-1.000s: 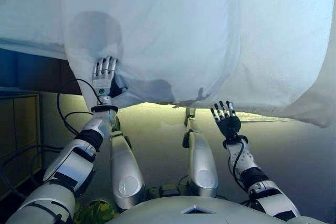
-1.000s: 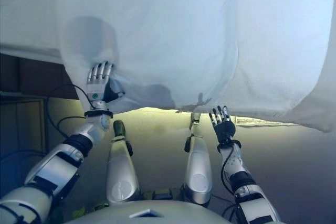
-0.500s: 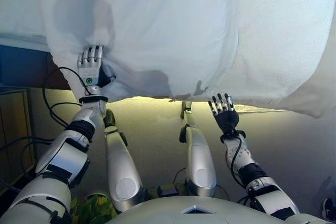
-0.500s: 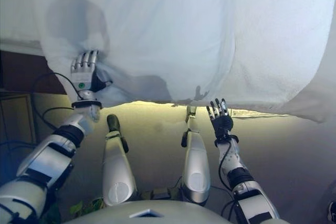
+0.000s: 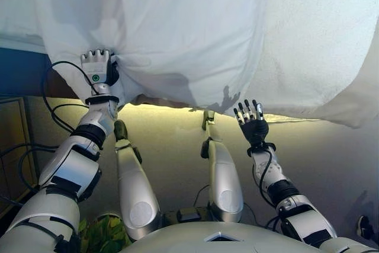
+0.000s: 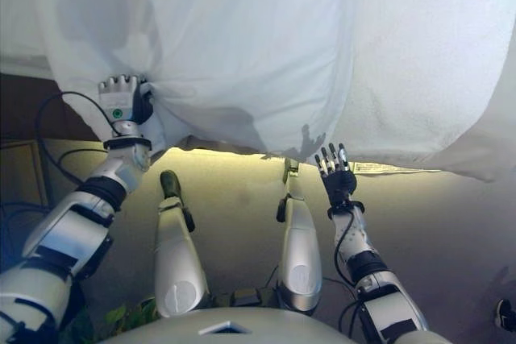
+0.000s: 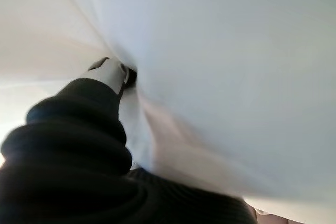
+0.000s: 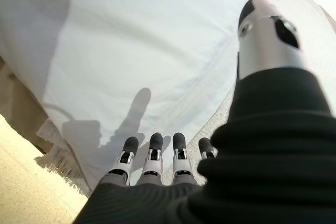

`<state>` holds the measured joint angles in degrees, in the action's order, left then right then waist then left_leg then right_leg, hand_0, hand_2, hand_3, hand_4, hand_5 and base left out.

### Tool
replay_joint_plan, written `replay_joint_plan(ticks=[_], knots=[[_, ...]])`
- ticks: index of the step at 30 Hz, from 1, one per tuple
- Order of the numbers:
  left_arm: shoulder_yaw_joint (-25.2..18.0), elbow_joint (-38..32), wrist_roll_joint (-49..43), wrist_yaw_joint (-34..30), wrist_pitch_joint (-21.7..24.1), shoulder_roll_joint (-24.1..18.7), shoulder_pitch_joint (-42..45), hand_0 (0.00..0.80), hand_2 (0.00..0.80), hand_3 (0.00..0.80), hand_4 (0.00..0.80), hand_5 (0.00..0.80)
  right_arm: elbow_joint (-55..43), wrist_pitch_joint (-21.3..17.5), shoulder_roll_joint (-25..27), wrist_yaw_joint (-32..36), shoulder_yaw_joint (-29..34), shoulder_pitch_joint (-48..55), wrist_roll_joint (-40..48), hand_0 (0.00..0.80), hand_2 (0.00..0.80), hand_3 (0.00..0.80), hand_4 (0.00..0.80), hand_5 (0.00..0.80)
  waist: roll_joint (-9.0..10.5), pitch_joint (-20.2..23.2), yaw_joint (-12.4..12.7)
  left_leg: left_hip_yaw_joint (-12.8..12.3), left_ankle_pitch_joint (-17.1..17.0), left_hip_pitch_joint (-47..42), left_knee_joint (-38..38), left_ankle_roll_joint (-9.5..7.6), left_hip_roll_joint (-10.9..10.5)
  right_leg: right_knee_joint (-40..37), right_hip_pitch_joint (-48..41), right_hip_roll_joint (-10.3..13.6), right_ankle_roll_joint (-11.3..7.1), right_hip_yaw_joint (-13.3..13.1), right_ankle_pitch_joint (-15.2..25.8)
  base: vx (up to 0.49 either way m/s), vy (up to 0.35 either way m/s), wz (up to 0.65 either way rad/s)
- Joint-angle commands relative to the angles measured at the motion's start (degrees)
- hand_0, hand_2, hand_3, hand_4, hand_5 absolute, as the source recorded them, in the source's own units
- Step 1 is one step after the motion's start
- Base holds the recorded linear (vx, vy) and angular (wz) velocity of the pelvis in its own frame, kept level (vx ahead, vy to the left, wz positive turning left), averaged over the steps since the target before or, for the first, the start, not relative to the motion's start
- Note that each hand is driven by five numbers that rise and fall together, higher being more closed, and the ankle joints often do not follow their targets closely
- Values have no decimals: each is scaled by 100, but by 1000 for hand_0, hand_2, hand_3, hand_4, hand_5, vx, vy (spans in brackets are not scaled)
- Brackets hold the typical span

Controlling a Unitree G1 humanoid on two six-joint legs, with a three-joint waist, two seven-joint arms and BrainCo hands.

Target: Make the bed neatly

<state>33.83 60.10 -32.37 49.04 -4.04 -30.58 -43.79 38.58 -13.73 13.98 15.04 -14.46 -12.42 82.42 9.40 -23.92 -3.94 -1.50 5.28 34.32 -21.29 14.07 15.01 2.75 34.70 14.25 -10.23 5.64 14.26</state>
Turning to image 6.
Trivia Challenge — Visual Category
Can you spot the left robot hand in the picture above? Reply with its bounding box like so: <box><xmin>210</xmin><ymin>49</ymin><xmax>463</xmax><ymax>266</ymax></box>
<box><xmin>98</xmin><ymin>73</ymin><xmax>156</xmax><ymax>124</ymax></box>

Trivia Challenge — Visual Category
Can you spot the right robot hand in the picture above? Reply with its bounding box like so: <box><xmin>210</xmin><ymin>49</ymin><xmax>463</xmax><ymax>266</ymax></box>
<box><xmin>314</xmin><ymin>142</ymin><xmax>358</xmax><ymax>208</ymax></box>

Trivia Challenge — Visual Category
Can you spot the white smooth duvet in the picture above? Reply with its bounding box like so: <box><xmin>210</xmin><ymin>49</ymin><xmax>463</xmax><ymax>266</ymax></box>
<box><xmin>31</xmin><ymin>0</ymin><xmax>358</xmax><ymax>160</ymax></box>

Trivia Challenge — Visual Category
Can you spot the brown upholstered bed base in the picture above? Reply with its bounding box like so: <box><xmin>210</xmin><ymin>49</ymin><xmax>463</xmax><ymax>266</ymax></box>
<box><xmin>0</xmin><ymin>73</ymin><xmax>104</xmax><ymax>143</ymax></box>

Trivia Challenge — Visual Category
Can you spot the right robot leg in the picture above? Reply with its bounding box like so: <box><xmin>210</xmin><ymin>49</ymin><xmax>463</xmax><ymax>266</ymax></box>
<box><xmin>275</xmin><ymin>157</ymin><xmax>324</xmax><ymax>317</ymax></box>

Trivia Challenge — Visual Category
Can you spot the robot leg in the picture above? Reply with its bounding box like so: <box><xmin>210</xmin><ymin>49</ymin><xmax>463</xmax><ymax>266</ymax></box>
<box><xmin>275</xmin><ymin>157</ymin><xmax>324</xmax><ymax>317</ymax></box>
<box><xmin>153</xmin><ymin>169</ymin><xmax>211</xmax><ymax>320</ymax></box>

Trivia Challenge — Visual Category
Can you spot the wooden nightstand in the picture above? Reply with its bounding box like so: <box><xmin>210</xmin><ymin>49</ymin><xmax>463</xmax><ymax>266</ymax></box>
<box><xmin>0</xmin><ymin>137</ymin><xmax>50</xmax><ymax>210</ymax></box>

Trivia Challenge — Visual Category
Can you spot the grey robot torso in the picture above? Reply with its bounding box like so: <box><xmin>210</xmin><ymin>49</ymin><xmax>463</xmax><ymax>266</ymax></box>
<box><xmin>100</xmin><ymin>285</ymin><xmax>447</xmax><ymax>344</ymax></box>

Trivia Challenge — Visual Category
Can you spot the left robot leg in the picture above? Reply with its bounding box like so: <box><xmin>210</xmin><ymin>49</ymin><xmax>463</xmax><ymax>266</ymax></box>
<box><xmin>153</xmin><ymin>169</ymin><xmax>211</xmax><ymax>320</ymax></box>

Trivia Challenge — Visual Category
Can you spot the dark sneaker with white sole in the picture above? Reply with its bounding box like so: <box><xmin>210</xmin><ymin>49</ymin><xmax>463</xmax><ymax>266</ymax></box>
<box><xmin>493</xmin><ymin>297</ymin><xmax>516</xmax><ymax>340</ymax></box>

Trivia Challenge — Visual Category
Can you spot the green leafy houseplant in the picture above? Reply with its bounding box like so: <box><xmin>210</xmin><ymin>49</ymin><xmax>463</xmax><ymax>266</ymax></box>
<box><xmin>60</xmin><ymin>296</ymin><xmax>163</xmax><ymax>344</ymax></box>

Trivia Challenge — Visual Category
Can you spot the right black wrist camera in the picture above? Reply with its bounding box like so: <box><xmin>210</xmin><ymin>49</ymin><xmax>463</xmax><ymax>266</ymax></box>
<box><xmin>327</xmin><ymin>200</ymin><xmax>366</xmax><ymax>217</ymax></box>

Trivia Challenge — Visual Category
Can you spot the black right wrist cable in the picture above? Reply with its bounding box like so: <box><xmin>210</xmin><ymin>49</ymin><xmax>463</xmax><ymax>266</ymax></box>
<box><xmin>334</xmin><ymin>209</ymin><xmax>356</xmax><ymax>281</ymax></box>

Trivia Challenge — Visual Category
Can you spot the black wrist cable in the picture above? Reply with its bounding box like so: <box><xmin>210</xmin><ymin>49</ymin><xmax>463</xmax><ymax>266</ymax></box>
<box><xmin>34</xmin><ymin>90</ymin><xmax>123</xmax><ymax>189</ymax></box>
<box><xmin>334</xmin><ymin>209</ymin><xmax>356</xmax><ymax>281</ymax></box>

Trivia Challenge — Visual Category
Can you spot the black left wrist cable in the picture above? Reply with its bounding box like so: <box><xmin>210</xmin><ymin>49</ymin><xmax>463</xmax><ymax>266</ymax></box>
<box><xmin>34</xmin><ymin>90</ymin><xmax>123</xmax><ymax>189</ymax></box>

